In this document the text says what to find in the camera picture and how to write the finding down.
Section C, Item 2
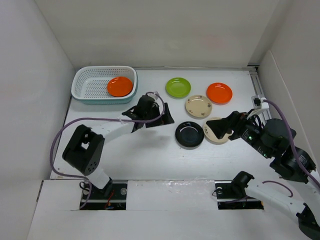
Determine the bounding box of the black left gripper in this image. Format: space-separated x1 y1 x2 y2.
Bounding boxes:
143 103 173 128

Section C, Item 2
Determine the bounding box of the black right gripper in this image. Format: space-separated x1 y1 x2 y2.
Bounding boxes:
205 107 272 158

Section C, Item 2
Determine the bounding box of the orange plate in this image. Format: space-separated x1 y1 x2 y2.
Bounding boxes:
206 82 233 104
106 76 133 97

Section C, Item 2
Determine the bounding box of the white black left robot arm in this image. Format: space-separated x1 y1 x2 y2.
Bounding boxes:
62 92 175 199

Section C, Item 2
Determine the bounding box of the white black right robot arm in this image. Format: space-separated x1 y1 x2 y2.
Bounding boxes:
206 111 320 240

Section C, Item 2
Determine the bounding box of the beige plate with black patch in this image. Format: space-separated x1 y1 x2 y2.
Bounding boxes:
202 117 231 145

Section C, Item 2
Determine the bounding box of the beige plate with symbols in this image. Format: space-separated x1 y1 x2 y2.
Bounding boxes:
185 95 213 118

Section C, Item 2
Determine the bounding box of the green plate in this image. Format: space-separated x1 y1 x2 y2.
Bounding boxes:
165 77 192 98

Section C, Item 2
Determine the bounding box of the white perforated plastic basket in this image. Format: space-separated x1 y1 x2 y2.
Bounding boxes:
71 65 138 101

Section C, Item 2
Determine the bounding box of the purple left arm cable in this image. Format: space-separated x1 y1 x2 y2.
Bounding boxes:
49 91 166 210

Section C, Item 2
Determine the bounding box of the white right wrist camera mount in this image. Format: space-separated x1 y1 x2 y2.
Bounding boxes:
247 94 269 119

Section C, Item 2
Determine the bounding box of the aluminium rail right edge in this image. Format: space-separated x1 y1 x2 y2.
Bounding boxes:
248 65 271 122

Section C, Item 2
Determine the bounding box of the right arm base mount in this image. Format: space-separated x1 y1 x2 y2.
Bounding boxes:
212 180 264 210

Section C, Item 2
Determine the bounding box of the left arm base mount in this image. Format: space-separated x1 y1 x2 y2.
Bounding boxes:
79 181 128 211

